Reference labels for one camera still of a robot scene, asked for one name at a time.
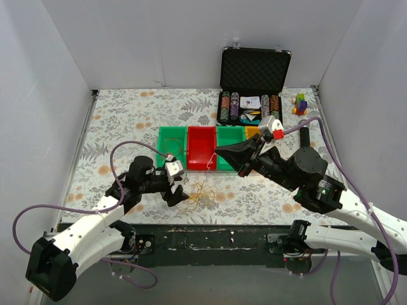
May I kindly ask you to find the white cable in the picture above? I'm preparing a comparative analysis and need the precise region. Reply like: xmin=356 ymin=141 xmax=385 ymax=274
xmin=203 ymin=152 xmax=219 ymax=185

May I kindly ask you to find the yellow cable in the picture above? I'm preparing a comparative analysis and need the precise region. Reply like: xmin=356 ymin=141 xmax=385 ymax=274
xmin=181 ymin=179 xmax=219 ymax=212

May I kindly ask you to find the orange cable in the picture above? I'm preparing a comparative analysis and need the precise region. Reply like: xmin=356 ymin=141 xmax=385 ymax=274
xmin=161 ymin=137 xmax=184 ymax=159

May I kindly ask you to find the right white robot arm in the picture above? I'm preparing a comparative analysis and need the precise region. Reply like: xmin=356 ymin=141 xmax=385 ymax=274
xmin=215 ymin=135 xmax=406 ymax=275

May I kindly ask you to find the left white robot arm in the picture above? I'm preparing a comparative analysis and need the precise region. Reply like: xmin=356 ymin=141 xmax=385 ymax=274
xmin=25 ymin=155 xmax=189 ymax=301

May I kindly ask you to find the right green plastic bin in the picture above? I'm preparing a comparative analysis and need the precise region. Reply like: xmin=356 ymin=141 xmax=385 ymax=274
xmin=217 ymin=126 xmax=246 ymax=171

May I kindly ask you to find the green plastic bin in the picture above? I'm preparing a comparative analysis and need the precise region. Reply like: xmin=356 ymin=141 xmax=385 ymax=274
xmin=157 ymin=126 xmax=188 ymax=168
xmin=217 ymin=126 xmax=246 ymax=171

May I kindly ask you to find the yellow plastic bin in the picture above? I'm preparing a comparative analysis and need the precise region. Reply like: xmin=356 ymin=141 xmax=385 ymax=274
xmin=244 ymin=126 xmax=261 ymax=139

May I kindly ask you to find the black microphone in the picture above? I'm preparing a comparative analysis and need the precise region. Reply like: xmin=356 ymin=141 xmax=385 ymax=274
xmin=299 ymin=123 xmax=310 ymax=147

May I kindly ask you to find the red plastic bin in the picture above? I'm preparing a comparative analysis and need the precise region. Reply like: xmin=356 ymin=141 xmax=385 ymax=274
xmin=187 ymin=126 xmax=217 ymax=170

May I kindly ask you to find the left green plastic bin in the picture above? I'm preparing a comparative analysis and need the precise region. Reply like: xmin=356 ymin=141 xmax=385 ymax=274
xmin=157 ymin=126 xmax=188 ymax=168

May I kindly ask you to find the colourful toy block car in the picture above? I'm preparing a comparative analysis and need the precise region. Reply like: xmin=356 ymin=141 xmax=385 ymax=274
xmin=292 ymin=93 xmax=308 ymax=116

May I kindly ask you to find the black poker chip case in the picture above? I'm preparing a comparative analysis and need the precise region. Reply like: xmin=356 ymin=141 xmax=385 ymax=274
xmin=216 ymin=46 xmax=292 ymax=126

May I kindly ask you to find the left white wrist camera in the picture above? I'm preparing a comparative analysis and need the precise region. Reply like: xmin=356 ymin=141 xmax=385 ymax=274
xmin=163 ymin=154 xmax=184 ymax=184

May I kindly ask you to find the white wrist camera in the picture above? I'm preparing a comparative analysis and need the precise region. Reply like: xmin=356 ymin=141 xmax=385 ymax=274
xmin=163 ymin=154 xmax=184 ymax=184
xmin=258 ymin=115 xmax=284 ymax=154

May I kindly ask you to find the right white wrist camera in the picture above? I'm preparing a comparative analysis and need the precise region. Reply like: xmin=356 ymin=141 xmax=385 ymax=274
xmin=258 ymin=115 xmax=284 ymax=154

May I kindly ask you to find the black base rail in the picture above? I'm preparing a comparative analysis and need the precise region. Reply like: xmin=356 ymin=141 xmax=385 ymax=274
xmin=133 ymin=224 xmax=289 ymax=268

